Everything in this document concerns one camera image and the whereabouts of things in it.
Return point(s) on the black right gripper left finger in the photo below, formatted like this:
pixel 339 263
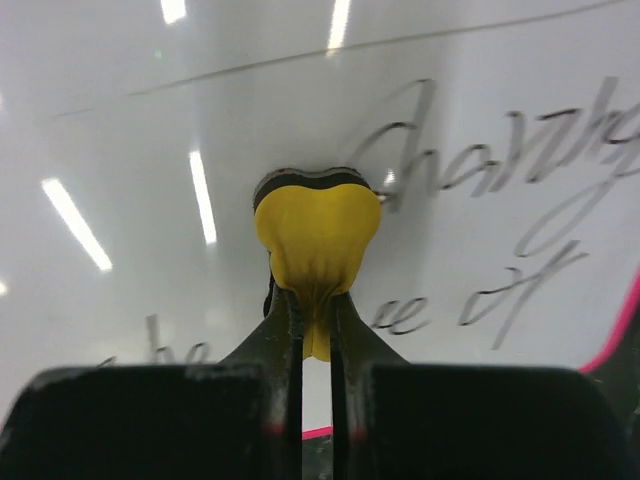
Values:
pixel 240 418

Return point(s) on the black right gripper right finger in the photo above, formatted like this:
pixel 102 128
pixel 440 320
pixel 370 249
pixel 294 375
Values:
pixel 396 420

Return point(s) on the yellow whiteboard eraser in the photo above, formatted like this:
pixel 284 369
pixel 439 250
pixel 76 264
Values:
pixel 316 227

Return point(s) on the pink framed whiteboard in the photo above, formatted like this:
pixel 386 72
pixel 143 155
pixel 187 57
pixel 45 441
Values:
pixel 502 139

